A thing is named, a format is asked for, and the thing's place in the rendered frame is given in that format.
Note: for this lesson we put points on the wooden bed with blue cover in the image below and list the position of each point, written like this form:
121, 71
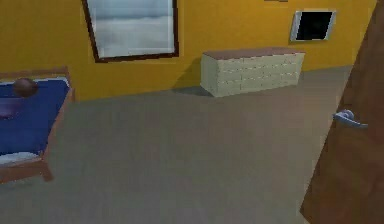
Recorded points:
30, 123

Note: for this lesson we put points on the silver framed black picture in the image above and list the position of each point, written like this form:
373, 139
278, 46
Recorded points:
313, 25

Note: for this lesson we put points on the brown framed window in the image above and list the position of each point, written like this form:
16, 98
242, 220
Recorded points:
133, 28

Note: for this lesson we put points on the brown ball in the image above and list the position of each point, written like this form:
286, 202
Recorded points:
25, 87

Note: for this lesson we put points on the purple flat object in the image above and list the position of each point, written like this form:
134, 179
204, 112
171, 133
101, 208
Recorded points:
8, 108

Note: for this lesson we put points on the cream chest of drawers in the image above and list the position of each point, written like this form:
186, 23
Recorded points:
253, 71

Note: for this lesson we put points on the brown wooden room door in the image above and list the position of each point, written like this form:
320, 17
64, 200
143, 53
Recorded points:
356, 150

